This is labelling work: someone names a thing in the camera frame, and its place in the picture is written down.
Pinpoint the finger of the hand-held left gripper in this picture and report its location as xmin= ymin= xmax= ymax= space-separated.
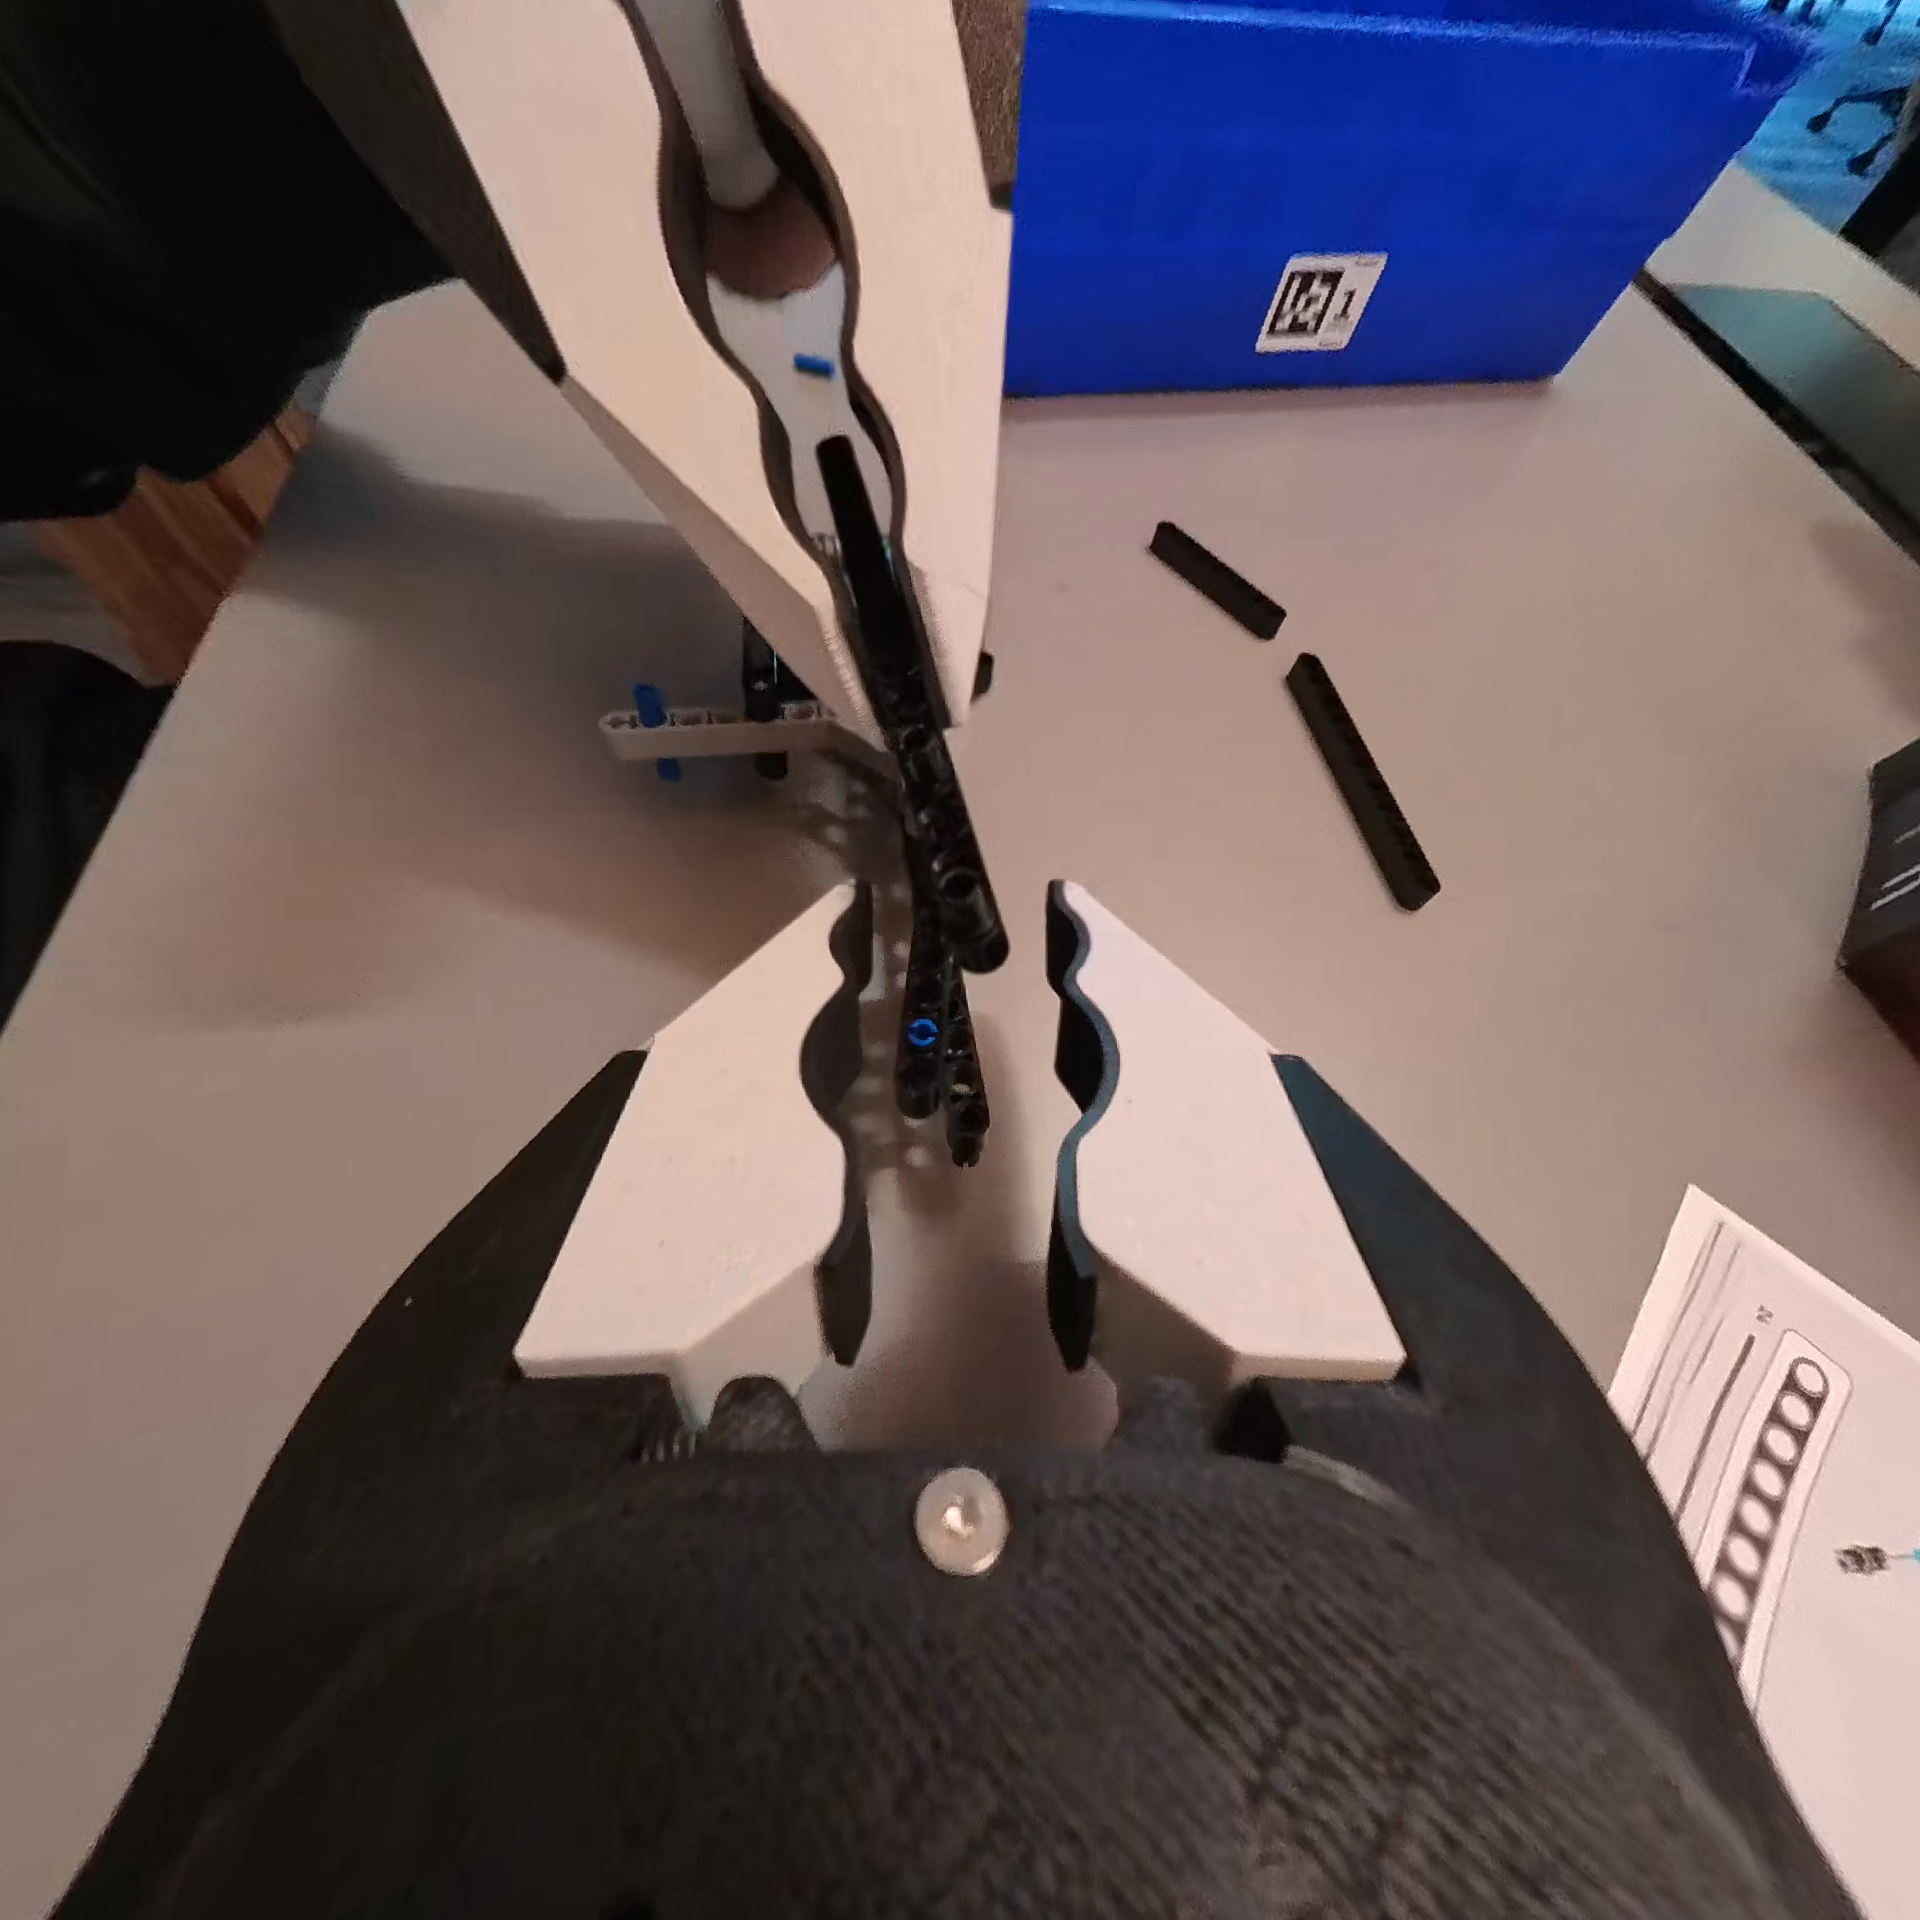
xmin=732 ymin=0 xmax=1023 ymax=735
xmin=393 ymin=0 xmax=908 ymax=755

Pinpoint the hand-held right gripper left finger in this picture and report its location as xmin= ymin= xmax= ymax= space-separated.
xmin=514 ymin=883 xmax=880 ymax=1392

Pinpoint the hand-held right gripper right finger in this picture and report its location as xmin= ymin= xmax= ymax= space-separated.
xmin=1042 ymin=880 xmax=1410 ymax=1383

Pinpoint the toy brick motor assembly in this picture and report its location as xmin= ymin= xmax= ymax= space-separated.
xmin=600 ymin=612 xmax=989 ymax=790

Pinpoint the black toy frame beam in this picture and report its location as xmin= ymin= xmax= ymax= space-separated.
xmin=818 ymin=436 xmax=1011 ymax=979

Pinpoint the person's left forearm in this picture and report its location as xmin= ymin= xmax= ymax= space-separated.
xmin=0 ymin=0 xmax=454 ymax=518

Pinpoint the black flat desk panel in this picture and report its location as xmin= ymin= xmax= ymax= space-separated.
xmin=1637 ymin=268 xmax=1920 ymax=498

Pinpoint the person's left hand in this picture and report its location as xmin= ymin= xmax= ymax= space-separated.
xmin=707 ymin=196 xmax=836 ymax=295

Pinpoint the blue plastic bin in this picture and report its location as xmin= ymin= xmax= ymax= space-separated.
xmin=998 ymin=0 xmax=1808 ymax=402

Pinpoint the short black toy beam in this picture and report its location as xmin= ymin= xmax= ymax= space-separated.
xmin=1145 ymin=518 xmax=1292 ymax=644

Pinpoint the long black toy beam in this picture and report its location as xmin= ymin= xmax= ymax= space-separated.
xmin=1284 ymin=652 xmax=1445 ymax=914

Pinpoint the white instruction booklet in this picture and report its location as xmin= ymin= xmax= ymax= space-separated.
xmin=1608 ymin=1187 xmax=1920 ymax=1920

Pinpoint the black toy set box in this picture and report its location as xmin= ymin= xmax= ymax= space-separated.
xmin=1836 ymin=749 xmax=1920 ymax=1052

